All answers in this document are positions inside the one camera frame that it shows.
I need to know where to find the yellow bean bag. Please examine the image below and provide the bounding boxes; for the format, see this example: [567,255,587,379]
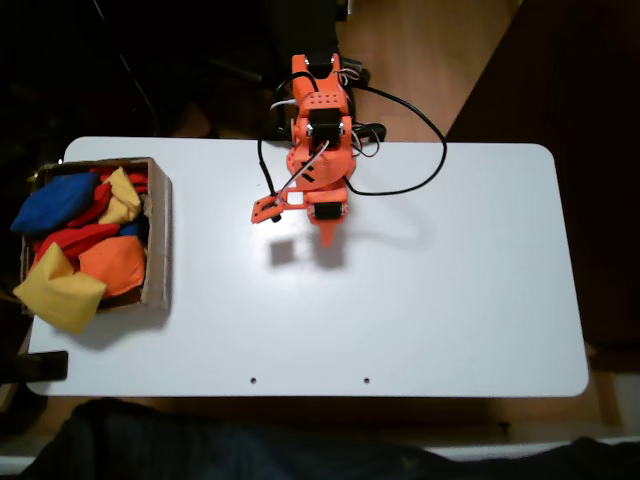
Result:
[12,242,109,335]
[97,166,143,225]

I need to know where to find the black bracket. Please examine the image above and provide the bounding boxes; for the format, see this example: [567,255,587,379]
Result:
[0,351,69,384]

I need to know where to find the black camera cable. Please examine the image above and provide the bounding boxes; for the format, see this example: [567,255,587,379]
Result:
[255,102,294,197]

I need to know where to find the orange bean bag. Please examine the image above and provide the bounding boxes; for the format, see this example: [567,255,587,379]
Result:
[78,235,147,300]

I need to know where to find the black table clamp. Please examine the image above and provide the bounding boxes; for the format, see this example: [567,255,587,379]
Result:
[357,122,387,151]

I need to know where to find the orange camera mount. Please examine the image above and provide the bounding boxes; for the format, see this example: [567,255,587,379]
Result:
[249,185,307,225]

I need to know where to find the cardboard box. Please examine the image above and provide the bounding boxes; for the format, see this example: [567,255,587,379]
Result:
[18,157,174,316]

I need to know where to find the person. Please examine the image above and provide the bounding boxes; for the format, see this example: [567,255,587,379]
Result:
[19,397,640,480]

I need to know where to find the red bean bag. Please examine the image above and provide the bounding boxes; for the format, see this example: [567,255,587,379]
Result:
[33,222,123,261]
[89,167,150,196]
[66,182,114,229]

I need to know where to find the black power cable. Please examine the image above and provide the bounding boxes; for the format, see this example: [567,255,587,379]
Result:
[343,85,448,197]

